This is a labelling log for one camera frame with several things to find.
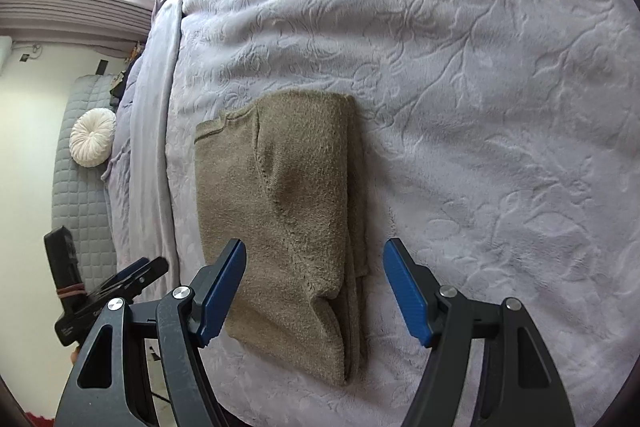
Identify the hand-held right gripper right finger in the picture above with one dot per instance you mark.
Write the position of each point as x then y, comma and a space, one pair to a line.
407, 292

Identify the lilac embossed blanket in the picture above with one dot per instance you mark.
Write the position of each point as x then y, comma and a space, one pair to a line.
475, 107

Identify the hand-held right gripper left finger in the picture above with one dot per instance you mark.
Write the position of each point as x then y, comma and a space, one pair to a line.
222, 292

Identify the grey quilted headboard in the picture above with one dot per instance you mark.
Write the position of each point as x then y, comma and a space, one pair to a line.
82, 207

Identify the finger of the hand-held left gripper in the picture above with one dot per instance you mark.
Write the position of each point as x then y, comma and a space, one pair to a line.
130, 272
152, 272

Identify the round white cushion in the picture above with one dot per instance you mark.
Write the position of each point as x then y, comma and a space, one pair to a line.
92, 137

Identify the red cloth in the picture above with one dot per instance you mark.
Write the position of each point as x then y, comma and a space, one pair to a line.
42, 419

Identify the grey ribbed curtain box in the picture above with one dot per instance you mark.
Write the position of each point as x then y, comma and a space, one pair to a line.
75, 12

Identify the brown fuzzy sweater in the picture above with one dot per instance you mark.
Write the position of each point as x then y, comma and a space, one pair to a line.
280, 207

